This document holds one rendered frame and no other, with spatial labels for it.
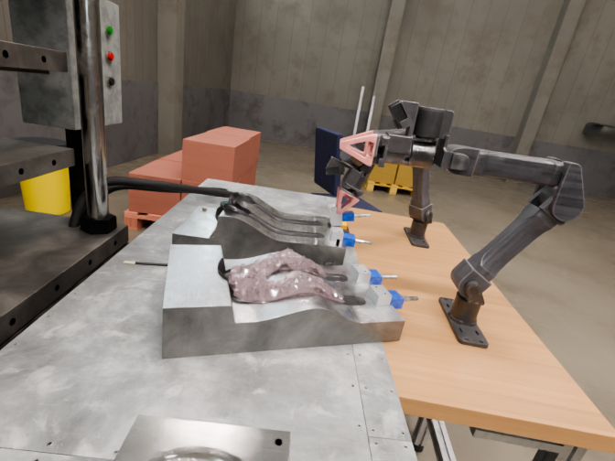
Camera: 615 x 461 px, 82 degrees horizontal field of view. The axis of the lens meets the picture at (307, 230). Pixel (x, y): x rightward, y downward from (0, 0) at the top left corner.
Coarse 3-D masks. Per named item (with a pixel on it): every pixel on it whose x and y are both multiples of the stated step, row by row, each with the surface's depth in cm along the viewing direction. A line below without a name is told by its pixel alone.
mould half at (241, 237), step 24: (240, 192) 124; (192, 216) 116; (240, 216) 102; (264, 216) 113; (288, 216) 124; (312, 216) 126; (192, 240) 102; (216, 240) 102; (240, 240) 102; (264, 240) 102; (288, 240) 104; (312, 240) 106; (336, 264) 105
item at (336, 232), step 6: (336, 228) 110; (330, 234) 108; (336, 234) 106; (342, 234) 106; (348, 234) 110; (330, 240) 107; (336, 240) 107; (342, 240) 107; (348, 240) 107; (354, 240) 107; (360, 240) 109
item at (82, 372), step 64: (256, 192) 175; (128, 256) 97; (64, 320) 70; (128, 320) 73; (0, 384) 55; (64, 384) 56; (128, 384) 58; (192, 384) 60; (256, 384) 62; (320, 384) 65; (384, 384) 67; (0, 448) 46; (64, 448) 47; (320, 448) 53; (384, 448) 55
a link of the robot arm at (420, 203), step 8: (416, 168) 132; (424, 168) 130; (416, 176) 133; (424, 176) 132; (416, 184) 135; (424, 184) 134; (416, 192) 137; (424, 192) 136; (416, 200) 139; (424, 200) 138; (408, 208) 143; (416, 208) 140; (424, 208) 139; (416, 216) 142; (424, 216) 140
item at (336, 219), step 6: (330, 210) 118; (336, 210) 116; (348, 210) 120; (330, 216) 118; (336, 216) 116; (342, 216) 116; (348, 216) 116; (354, 216) 118; (360, 216) 118; (366, 216) 118; (330, 222) 118; (336, 222) 116
